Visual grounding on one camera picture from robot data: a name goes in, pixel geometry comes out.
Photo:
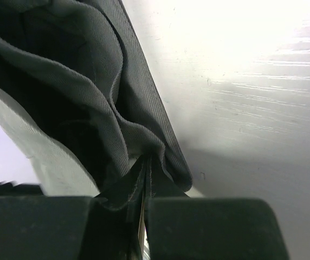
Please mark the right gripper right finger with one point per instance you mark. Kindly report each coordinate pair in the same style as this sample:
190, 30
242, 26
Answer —
161, 194

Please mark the grey skirt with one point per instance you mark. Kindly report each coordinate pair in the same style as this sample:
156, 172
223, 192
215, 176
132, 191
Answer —
77, 97

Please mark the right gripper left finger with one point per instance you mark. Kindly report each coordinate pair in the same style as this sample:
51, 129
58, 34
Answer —
116, 221

